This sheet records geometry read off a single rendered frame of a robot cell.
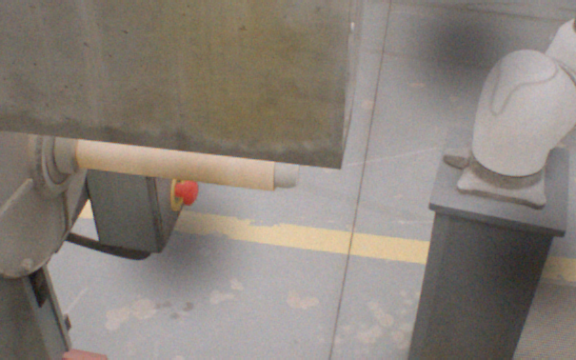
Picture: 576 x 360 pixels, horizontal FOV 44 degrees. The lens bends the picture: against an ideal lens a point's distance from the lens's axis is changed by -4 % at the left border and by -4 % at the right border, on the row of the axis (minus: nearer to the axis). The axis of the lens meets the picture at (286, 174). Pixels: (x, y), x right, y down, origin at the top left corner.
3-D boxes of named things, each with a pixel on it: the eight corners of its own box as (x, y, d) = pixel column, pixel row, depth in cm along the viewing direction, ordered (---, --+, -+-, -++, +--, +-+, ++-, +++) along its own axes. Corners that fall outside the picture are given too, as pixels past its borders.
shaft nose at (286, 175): (273, 192, 64) (272, 172, 62) (279, 172, 65) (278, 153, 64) (296, 195, 63) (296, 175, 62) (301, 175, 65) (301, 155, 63)
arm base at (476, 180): (448, 138, 161) (452, 117, 157) (547, 157, 155) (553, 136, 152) (436, 189, 147) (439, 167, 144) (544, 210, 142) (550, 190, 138)
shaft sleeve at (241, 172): (81, 174, 66) (73, 150, 64) (93, 150, 69) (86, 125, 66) (272, 199, 64) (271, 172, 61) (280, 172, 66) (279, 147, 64)
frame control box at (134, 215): (5, 285, 105) (-45, 145, 89) (62, 192, 121) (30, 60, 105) (160, 311, 101) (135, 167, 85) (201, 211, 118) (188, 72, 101)
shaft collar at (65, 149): (60, 182, 67) (48, 147, 63) (78, 149, 70) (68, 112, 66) (79, 185, 66) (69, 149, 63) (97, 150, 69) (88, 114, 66)
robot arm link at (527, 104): (453, 146, 149) (468, 52, 135) (512, 118, 157) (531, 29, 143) (511, 188, 139) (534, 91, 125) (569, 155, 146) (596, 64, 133)
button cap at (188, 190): (167, 209, 104) (164, 187, 102) (175, 190, 107) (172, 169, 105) (192, 211, 104) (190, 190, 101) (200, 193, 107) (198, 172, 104)
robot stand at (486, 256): (413, 325, 208) (448, 126, 164) (507, 346, 202) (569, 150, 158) (392, 402, 188) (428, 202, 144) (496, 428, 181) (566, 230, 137)
